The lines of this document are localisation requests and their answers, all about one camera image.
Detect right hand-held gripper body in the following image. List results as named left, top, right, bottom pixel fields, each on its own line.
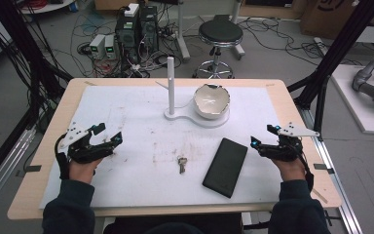
left=260, top=122, right=320, bottom=162

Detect tangle of floor cables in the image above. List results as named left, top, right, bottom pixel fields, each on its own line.
left=53, top=3, right=183, bottom=79

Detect aluminium rail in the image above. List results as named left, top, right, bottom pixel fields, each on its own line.
left=300, top=106, right=364, bottom=234
left=0, top=126, right=37, bottom=217

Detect person's dark torso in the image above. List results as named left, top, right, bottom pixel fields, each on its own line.
left=102, top=213, right=243, bottom=234

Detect black computer tower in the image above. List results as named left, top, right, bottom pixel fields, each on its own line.
left=138, top=5, right=160, bottom=53
left=115, top=14, right=141, bottom=65

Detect white box with black plug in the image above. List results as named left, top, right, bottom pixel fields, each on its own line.
left=124, top=2, right=140, bottom=19

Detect person's right hand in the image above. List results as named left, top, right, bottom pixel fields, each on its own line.
left=271, top=156, right=307, bottom=183

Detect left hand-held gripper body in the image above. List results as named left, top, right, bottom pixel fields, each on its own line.
left=59, top=121, right=115, bottom=164

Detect person's left hand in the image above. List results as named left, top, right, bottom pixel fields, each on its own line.
left=68, top=157, right=103, bottom=185

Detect silver key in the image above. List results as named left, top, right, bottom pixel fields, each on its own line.
left=177, top=155, right=188, bottom=175

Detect black wallet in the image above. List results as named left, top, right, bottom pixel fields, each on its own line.
left=202, top=137, right=249, bottom=199

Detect white stand with pole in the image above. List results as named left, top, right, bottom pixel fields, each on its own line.
left=164, top=56, right=231, bottom=129

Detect white broken-rim bowl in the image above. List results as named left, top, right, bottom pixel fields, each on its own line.
left=193, top=83, right=231, bottom=120

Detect white table leg frame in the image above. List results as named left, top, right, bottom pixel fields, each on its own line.
left=174, top=0, right=192, bottom=62

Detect cardboard box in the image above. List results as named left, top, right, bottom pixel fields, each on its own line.
left=299, top=0, right=374, bottom=41

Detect white table mat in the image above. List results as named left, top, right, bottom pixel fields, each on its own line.
left=38, top=85, right=285, bottom=210

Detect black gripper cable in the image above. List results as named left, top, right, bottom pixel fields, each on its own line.
left=296, top=152, right=316, bottom=193
left=54, top=134, right=71, bottom=180

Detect black round stool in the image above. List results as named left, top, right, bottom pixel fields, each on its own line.
left=193, top=14, right=244, bottom=80

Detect white floor board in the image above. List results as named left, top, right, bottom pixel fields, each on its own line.
left=330, top=63, right=374, bottom=136

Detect grey power supply unit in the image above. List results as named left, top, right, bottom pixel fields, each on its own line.
left=89, top=33, right=107, bottom=60
left=104, top=34, right=118, bottom=60

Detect black frame post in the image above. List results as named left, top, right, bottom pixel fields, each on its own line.
left=0, top=0, right=74, bottom=193
left=286, top=0, right=374, bottom=137

